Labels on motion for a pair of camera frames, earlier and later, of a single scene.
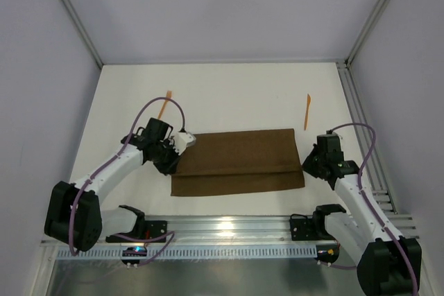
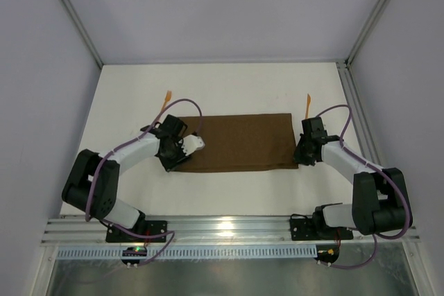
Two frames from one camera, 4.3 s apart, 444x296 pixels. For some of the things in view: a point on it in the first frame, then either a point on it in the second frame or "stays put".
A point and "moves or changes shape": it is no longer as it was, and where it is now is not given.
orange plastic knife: (309, 99) stays put
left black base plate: (152, 229) stays put
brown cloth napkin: (236, 161) moves or changes shape
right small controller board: (327, 253) stays put
